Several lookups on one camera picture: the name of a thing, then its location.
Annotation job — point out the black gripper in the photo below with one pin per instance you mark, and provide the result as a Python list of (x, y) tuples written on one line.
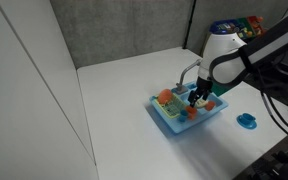
[(203, 90)]

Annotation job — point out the orange mug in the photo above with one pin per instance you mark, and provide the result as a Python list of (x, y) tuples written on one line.
[(191, 112)]

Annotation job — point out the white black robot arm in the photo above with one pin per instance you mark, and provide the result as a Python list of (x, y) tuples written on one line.
[(227, 59)]

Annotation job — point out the blue toy sink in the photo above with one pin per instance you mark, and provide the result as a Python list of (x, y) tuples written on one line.
[(202, 114)]

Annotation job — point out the small orange cup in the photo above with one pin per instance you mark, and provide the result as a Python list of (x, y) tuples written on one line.
[(210, 105)]

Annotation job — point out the grey toy faucet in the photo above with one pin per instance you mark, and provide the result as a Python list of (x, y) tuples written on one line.
[(180, 87)]

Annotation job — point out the small blue cup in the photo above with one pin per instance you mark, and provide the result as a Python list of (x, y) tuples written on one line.
[(183, 116)]

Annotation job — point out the yellow dish rack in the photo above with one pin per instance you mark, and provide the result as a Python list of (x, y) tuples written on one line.
[(170, 109)]

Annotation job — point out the orange plate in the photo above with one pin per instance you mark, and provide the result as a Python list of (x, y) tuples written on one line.
[(165, 96)]

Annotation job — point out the blue teacup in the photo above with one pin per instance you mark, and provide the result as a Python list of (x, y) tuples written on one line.
[(246, 118)]

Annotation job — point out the toy shelf with toys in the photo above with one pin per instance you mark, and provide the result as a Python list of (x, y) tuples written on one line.
[(247, 28)]

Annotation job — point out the black tripod pole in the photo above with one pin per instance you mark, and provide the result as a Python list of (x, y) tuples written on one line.
[(184, 46)]

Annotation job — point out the black equipment at table edge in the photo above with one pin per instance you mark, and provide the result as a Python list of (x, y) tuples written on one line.
[(272, 165)]

